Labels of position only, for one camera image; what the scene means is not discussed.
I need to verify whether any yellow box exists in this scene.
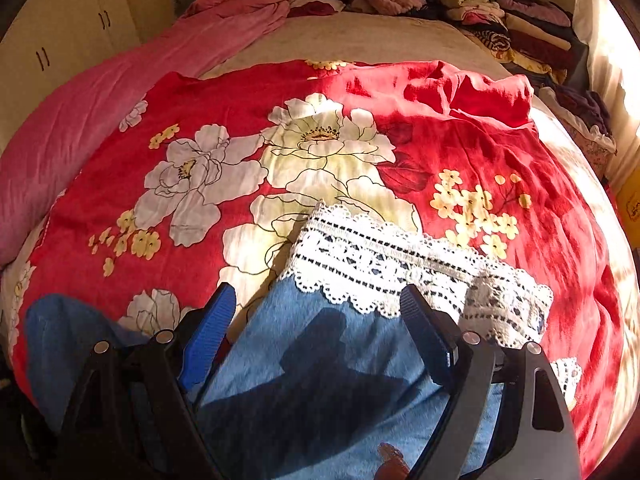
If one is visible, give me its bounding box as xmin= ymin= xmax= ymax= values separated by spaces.
xmin=614 ymin=180 xmax=640 ymax=251

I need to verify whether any white curtain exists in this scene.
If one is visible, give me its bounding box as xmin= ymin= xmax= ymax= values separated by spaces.
xmin=572 ymin=0 xmax=640 ymax=181

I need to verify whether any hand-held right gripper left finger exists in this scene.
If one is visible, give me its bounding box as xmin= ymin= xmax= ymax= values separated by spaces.
xmin=55 ymin=282 xmax=237 ymax=480

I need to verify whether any pink quilt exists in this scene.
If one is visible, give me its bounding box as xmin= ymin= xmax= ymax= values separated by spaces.
xmin=0 ymin=0 xmax=298 ymax=268

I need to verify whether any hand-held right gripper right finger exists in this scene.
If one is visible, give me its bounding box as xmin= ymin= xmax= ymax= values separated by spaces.
xmin=399 ymin=284 xmax=582 ymax=480

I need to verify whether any cream wardrobe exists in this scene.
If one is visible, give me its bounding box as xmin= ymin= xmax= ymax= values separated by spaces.
xmin=0 ymin=0 xmax=143 ymax=128

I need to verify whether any red floral blanket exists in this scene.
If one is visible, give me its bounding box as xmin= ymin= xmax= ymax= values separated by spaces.
xmin=10 ymin=59 xmax=626 ymax=478

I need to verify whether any small brown object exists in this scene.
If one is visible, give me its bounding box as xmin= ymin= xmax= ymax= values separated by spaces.
xmin=377 ymin=442 xmax=407 ymax=472

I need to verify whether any pile of folded clothes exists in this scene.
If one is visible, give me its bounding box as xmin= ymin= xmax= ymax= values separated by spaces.
xmin=432 ymin=0 xmax=590 ymax=86

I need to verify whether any dark red garment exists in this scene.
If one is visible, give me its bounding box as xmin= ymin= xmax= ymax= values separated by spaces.
xmin=300 ymin=1 xmax=337 ymax=18

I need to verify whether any beige bed sheet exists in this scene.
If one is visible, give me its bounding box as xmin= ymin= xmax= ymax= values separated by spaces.
xmin=200 ymin=10 xmax=640 ymax=471

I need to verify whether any dark purple clothes heap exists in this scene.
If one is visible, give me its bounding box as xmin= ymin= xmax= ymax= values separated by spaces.
xmin=539 ymin=84 xmax=619 ymax=162

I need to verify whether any white pillow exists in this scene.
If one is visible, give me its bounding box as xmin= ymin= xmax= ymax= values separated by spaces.
xmin=290 ymin=0 xmax=347 ymax=19

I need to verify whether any blue denim pants lace trim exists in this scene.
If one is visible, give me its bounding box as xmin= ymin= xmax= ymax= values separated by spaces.
xmin=24 ymin=200 xmax=583 ymax=480

